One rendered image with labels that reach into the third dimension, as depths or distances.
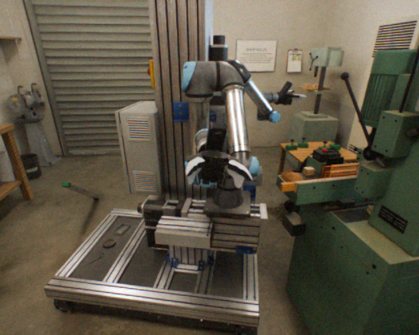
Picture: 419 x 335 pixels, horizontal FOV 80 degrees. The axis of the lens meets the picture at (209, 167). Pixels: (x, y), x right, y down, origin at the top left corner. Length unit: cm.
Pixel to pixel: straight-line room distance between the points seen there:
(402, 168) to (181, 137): 95
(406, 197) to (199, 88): 88
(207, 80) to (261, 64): 323
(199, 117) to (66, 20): 339
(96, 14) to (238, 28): 194
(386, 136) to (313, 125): 258
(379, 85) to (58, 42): 386
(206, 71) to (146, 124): 44
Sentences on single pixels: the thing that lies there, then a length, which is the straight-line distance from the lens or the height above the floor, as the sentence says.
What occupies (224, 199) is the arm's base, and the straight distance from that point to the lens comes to 119.
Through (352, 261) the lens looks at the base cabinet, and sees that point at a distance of 131.
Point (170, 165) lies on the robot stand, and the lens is 138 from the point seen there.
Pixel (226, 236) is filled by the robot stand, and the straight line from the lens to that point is 131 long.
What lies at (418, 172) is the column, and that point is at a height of 111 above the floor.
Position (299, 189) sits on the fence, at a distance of 121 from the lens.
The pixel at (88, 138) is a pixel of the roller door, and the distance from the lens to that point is 441.
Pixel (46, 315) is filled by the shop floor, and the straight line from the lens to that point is 208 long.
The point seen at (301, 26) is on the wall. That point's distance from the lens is 445.
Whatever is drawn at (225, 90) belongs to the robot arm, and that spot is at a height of 136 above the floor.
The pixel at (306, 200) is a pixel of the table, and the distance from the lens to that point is 127.
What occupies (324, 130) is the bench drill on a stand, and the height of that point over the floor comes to 56.
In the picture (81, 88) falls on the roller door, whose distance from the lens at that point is 425.
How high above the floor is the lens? 148
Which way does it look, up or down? 24 degrees down
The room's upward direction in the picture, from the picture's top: straight up
